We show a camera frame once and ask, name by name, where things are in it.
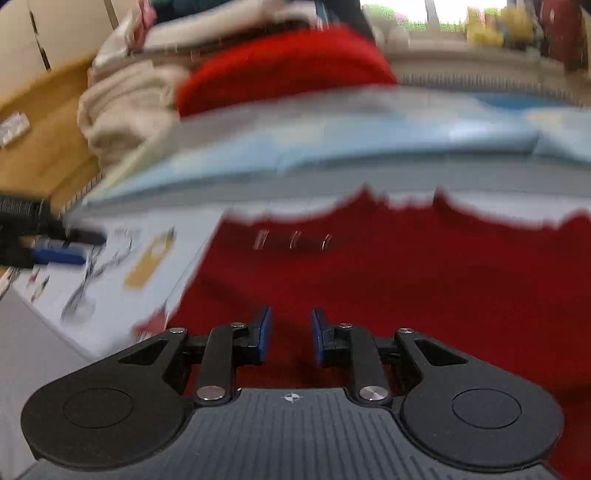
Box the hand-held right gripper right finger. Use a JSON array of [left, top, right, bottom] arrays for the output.
[[311, 308, 469, 406]]

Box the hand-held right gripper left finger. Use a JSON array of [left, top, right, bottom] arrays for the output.
[[117, 305, 274, 404]]

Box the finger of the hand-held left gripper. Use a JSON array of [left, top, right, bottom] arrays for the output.
[[46, 220, 108, 247], [30, 246, 88, 268]]

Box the dark red knitted sweater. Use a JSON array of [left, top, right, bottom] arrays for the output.
[[133, 185, 591, 480]]

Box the small white object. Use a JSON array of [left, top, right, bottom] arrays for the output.
[[0, 112, 31, 149]]

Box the grey printed bed sheet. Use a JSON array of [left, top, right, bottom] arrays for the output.
[[0, 174, 591, 480]]

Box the cream folded quilt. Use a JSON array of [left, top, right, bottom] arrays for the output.
[[77, 61, 191, 172]]

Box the light blue sheet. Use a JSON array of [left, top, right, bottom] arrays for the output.
[[84, 85, 591, 209]]

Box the white navy-edged folded blanket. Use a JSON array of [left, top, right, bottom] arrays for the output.
[[91, 11, 222, 71]]

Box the white wardrobe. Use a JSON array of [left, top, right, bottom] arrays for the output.
[[0, 0, 141, 112]]

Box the red folded blanket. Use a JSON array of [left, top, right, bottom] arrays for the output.
[[177, 25, 400, 119]]

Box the white pillow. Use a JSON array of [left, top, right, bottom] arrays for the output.
[[150, 0, 321, 48]]

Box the window sill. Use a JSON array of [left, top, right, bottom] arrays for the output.
[[382, 27, 591, 72]]

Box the dark teal shark plush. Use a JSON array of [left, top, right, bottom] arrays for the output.
[[318, 0, 376, 38]]

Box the window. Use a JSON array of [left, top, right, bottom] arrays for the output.
[[360, 0, 509, 25]]

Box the cream yellow plush toy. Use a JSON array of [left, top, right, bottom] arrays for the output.
[[465, 4, 505, 48]]

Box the yellow round plush toy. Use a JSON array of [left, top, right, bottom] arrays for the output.
[[502, 4, 542, 43]]

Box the dark red cushion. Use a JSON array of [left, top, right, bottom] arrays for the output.
[[537, 0, 586, 71]]

